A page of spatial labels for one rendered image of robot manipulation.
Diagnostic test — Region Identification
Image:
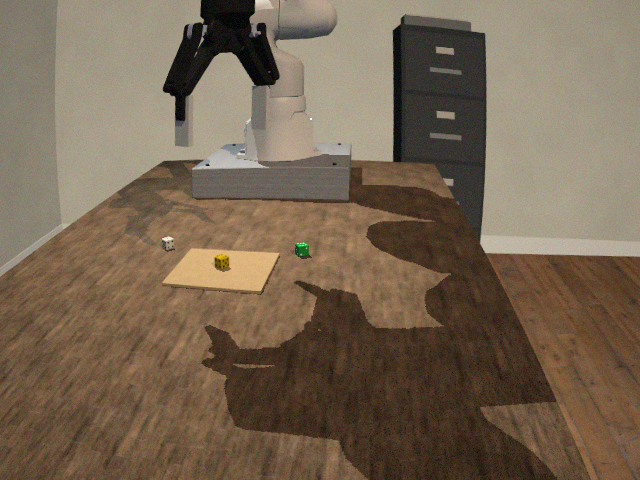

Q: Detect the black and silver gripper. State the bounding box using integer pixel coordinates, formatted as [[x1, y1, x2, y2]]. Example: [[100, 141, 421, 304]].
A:
[[163, 0, 280, 147]]

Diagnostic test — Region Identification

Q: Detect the tan square mat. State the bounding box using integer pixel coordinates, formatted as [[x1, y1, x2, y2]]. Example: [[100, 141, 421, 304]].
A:
[[162, 248, 280, 294]]

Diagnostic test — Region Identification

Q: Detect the yellow die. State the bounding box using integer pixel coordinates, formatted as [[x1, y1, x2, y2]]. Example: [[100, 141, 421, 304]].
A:
[[214, 254, 229, 269]]

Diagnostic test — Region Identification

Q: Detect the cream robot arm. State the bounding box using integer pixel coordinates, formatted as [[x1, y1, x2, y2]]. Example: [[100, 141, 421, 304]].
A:
[[236, 0, 337, 162]]

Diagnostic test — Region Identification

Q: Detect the green die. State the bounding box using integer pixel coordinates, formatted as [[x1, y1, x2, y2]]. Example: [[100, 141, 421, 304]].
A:
[[295, 242, 309, 257]]

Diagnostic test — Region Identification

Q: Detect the grey die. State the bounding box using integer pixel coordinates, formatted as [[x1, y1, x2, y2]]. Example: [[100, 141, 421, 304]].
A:
[[162, 237, 174, 250]]

